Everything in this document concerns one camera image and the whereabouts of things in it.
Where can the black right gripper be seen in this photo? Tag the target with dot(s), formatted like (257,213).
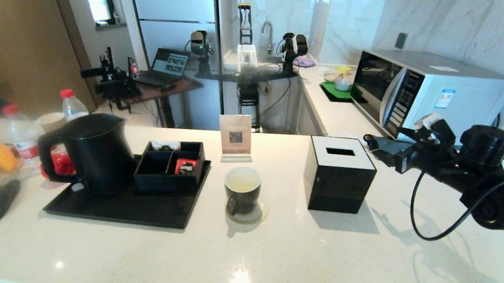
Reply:
(426,154)

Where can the black electric kettle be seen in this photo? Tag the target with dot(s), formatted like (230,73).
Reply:
(98,158)

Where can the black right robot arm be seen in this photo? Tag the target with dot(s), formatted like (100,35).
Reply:
(486,182)

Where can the dark grey fabric pouch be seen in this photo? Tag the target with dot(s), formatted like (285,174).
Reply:
(387,144)

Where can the black tissue box white lid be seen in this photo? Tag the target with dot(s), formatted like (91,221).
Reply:
(337,181)

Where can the silver microwave oven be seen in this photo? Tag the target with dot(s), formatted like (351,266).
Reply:
(456,92)

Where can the grey bowl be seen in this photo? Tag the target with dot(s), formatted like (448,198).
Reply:
(342,85)

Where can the green mat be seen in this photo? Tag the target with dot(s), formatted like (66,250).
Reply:
(331,93)

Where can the yellow bowl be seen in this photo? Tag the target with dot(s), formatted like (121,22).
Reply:
(343,69)

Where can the purple plate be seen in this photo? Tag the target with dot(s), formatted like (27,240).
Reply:
(304,62)

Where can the black white robot gripper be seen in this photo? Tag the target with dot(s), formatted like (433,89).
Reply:
(295,45)

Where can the clear glass coaster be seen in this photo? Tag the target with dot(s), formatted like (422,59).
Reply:
(261,212)

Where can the QR code sign stand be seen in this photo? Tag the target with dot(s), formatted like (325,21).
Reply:
(235,134)

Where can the black mug white inside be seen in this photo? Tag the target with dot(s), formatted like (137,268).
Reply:
(242,198)

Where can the chrome sink faucet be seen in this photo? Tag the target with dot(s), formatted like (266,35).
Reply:
(268,33)

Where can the white dish rack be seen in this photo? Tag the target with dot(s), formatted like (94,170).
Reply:
(246,56)

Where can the red sachet packet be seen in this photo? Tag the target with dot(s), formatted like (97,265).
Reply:
(185,166)

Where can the grey robot gripper green light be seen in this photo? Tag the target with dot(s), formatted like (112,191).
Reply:
(198,46)

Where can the white sachets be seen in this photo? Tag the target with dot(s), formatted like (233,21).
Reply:
(164,145)

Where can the black computer mouse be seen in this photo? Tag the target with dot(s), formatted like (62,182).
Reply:
(168,87)

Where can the brown wooden desk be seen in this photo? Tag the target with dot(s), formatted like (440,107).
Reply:
(163,93)

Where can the black compartment organizer box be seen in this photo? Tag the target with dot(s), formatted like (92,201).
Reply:
(158,173)

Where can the open laptop computer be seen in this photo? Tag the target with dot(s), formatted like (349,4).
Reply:
(164,66)

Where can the frosted glass door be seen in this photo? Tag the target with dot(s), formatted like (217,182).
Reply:
(177,5)

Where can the black serving tray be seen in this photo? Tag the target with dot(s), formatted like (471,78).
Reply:
(142,211)

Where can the upright red lit device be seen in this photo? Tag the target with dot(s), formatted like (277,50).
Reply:
(132,67)

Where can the small white tag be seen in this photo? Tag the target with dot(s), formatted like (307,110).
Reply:
(76,187)

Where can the water bottle white band label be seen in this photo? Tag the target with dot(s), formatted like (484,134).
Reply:
(72,106)

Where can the red toy apple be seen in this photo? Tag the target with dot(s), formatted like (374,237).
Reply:
(60,165)

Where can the brown paper cup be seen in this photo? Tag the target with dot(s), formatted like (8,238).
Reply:
(49,121)

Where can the water bottle mountain logo label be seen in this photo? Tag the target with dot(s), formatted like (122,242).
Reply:
(22,136)

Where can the brown wooden door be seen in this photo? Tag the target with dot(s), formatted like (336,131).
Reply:
(22,35)

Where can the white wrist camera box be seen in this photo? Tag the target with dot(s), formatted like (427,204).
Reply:
(428,121)

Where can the dark wall switch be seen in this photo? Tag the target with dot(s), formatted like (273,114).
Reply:
(401,40)

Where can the black background robot frame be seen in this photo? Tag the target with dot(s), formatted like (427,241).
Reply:
(247,75)

